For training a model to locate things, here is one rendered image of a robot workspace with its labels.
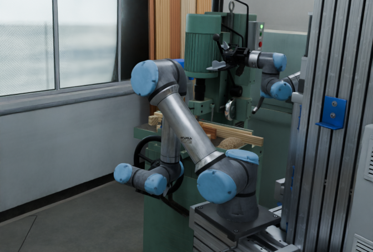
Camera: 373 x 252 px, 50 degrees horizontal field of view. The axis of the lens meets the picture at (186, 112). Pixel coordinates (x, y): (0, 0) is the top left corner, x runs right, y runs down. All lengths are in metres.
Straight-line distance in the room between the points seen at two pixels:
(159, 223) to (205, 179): 1.02
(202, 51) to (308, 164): 0.85
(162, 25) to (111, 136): 1.06
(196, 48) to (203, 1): 2.14
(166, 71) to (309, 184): 0.60
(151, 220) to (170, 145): 0.84
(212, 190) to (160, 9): 2.53
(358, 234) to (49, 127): 2.40
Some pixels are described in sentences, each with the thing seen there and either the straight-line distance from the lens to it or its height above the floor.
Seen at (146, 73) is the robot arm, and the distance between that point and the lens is 1.33.
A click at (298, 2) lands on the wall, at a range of 4.37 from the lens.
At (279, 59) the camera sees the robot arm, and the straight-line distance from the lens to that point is 1.74.
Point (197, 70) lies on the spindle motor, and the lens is 2.00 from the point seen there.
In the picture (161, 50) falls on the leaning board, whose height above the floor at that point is 1.18.
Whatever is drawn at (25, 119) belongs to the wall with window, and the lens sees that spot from 3.06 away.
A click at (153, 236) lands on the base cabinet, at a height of 0.30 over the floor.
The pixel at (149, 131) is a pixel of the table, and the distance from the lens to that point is 2.13.
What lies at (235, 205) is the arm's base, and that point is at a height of 0.87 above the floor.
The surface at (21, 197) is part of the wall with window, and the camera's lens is 3.23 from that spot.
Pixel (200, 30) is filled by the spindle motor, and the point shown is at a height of 1.43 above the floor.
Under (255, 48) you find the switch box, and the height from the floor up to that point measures 1.34.
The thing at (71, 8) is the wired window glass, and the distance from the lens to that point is 3.26.
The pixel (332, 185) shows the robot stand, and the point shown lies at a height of 1.00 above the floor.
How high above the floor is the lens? 1.51
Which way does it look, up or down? 14 degrees down
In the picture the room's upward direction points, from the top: 3 degrees clockwise
